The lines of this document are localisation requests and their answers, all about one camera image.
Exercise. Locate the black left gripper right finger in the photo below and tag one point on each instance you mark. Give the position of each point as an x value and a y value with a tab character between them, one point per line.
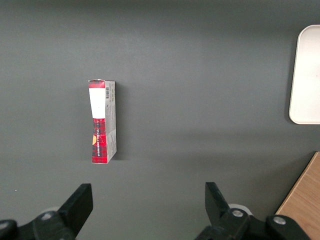
220	217

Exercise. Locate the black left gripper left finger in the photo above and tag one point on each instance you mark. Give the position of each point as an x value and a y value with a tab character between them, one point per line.
72	210

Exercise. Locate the beige plastic tray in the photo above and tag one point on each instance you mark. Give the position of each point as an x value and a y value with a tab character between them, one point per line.
307	75

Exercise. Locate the red plaid cardboard box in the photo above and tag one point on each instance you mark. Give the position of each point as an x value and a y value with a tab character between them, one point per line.
100	140

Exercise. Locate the wooden drawer cabinet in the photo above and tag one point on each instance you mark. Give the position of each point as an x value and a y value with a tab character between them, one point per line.
305	195

